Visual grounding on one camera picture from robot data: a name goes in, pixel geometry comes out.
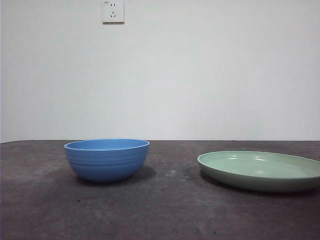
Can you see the blue ribbed bowl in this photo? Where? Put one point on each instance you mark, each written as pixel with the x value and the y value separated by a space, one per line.
pixel 107 162

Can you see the green shallow plate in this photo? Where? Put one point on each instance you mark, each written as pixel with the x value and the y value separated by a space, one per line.
pixel 250 180

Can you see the white wall socket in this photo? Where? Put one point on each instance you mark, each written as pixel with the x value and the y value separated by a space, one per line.
pixel 117 18

